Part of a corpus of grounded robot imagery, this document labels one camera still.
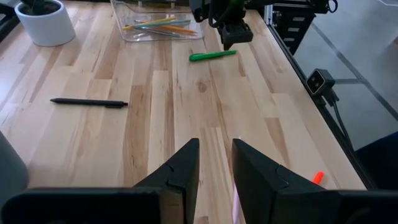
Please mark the black pen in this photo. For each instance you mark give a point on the black pen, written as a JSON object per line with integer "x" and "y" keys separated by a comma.
{"x": 90, "y": 102}

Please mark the orange-red pen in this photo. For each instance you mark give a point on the orange-red pen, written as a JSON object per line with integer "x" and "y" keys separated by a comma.
{"x": 317, "y": 177}

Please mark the green pen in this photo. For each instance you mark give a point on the green pen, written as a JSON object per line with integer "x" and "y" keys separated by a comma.
{"x": 211, "y": 55}

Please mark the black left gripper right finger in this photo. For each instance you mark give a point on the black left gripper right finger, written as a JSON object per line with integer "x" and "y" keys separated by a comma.
{"x": 264, "y": 193}

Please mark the table-level camera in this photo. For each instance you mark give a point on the table-level camera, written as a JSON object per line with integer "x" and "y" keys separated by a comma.
{"x": 320, "y": 81}

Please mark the dark brown pencil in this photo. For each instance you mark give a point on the dark brown pencil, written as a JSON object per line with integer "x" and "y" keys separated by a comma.
{"x": 161, "y": 32}

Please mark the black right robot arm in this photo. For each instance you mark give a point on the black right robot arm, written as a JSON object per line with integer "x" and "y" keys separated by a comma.
{"x": 292, "y": 28}

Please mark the orange pencil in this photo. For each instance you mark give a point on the orange pencil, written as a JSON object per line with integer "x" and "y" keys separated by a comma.
{"x": 182, "y": 30}

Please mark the teal pencil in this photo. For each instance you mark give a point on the teal pencil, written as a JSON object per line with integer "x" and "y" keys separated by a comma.
{"x": 174, "y": 22}

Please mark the yellow pencil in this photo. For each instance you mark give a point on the yellow pencil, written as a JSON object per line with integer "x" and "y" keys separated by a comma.
{"x": 149, "y": 23}

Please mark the clear plastic tray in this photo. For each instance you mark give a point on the clear plastic tray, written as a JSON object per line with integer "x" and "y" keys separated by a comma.
{"x": 140, "y": 36}

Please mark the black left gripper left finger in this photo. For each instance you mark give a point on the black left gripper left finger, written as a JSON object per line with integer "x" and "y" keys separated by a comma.
{"x": 183, "y": 174}

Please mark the white plant pot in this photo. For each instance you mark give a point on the white plant pot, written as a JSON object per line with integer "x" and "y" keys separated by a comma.
{"x": 46, "y": 28}

